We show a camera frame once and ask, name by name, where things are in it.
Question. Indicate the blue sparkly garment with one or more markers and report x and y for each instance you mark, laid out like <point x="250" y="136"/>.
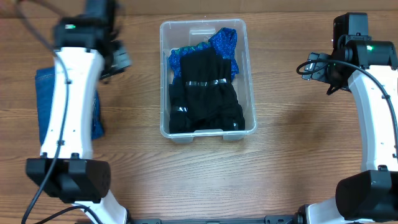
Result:
<point x="224" y="42"/>

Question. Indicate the cardboard backdrop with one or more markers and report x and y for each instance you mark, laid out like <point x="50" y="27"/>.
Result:
<point x="160" y="7"/>

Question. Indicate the blue jeans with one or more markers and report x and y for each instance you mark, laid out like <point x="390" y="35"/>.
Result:
<point x="44" y="86"/>

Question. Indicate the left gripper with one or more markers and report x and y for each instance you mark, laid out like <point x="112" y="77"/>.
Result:
<point x="125" y="63"/>

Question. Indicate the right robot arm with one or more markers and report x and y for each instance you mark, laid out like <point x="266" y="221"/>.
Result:
<point x="368" y="70"/>

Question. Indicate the clear plastic storage bin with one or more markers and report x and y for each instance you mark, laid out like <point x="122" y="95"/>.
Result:
<point x="177" y="34"/>

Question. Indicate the black garment with tape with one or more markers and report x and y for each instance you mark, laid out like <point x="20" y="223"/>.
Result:
<point x="206" y="77"/>

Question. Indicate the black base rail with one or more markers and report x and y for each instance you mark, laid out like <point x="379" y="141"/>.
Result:
<point x="269" y="219"/>

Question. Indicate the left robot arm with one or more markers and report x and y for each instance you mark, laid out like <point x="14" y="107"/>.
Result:
<point x="86" y="50"/>

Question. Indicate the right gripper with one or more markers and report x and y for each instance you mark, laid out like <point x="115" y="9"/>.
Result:
<point x="317" y="76"/>

